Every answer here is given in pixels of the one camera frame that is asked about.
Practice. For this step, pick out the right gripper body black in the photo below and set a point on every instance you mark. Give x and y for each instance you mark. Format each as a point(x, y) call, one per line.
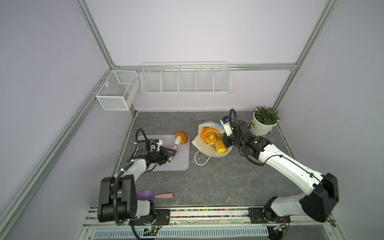
point(228, 141)

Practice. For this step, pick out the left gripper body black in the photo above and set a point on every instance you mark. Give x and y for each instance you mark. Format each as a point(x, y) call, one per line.
point(159, 157)

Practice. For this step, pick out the round orange fake bun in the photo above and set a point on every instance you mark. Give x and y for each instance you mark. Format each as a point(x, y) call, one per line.
point(183, 138)

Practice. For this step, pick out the paper bag with landscape print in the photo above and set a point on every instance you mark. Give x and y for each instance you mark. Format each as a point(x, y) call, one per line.
point(203, 148)

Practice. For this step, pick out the fake braided ring bread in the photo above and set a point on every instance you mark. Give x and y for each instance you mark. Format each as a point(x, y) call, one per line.
point(208, 136)

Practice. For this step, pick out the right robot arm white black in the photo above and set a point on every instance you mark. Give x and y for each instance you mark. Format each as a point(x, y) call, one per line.
point(320, 193)

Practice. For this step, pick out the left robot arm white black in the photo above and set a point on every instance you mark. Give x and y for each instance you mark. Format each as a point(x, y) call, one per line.
point(118, 201)

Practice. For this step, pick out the fake yellow ridged bread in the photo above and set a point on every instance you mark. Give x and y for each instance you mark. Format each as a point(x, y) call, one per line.
point(220, 146)

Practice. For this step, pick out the lavender cutting mat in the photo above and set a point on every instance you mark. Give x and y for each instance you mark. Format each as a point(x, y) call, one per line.
point(180, 161)

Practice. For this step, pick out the potted green plant white pot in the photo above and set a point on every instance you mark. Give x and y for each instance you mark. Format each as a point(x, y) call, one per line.
point(264, 119)

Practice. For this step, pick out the white mesh box basket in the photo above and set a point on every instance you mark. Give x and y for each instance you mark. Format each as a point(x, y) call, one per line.
point(118, 91)

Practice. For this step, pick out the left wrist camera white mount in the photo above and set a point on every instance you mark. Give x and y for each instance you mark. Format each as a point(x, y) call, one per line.
point(154, 145)

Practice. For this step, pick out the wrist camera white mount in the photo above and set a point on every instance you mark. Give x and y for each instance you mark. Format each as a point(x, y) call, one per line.
point(154, 145)
point(226, 123)

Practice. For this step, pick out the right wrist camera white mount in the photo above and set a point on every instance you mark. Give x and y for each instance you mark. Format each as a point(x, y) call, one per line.
point(226, 123)

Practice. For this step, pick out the purple scoop with pink handle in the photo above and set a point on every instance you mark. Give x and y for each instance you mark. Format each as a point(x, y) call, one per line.
point(149, 195)

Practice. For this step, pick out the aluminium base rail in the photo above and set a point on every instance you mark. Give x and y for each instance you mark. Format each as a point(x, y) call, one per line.
point(224, 216)

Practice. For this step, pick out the white wire shelf basket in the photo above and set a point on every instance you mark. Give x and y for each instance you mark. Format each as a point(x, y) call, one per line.
point(186, 78)

